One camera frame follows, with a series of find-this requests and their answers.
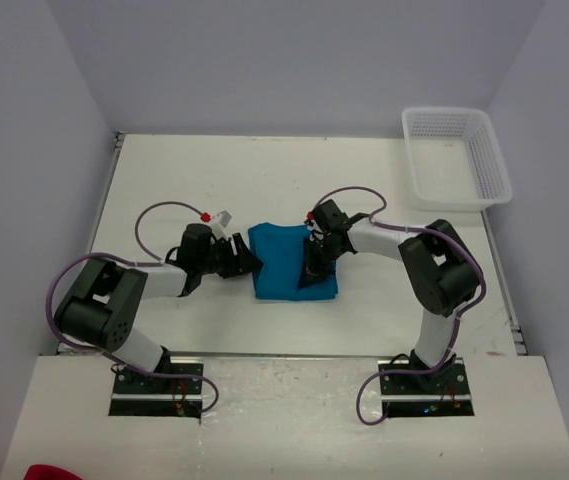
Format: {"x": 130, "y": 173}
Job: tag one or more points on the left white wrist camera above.
{"x": 217, "y": 223}

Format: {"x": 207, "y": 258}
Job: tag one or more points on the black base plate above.
{"x": 134, "y": 395}
{"x": 445, "y": 395}

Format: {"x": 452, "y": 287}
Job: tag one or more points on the white plastic basket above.
{"x": 454, "y": 160}

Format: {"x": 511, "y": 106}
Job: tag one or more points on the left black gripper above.
{"x": 244, "y": 263}

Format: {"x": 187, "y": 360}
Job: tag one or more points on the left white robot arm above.
{"x": 93, "y": 302}

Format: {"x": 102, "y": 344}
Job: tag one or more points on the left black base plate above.
{"x": 134, "y": 395}

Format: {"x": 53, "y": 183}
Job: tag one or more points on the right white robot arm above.
{"x": 444, "y": 277}

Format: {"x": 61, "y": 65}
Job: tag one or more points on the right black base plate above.
{"x": 445, "y": 395}

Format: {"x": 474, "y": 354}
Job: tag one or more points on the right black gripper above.
{"x": 314, "y": 272}

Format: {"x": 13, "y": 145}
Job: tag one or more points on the red cloth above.
{"x": 49, "y": 472}

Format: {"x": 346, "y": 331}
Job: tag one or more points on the blue t shirt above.
{"x": 281, "y": 249}

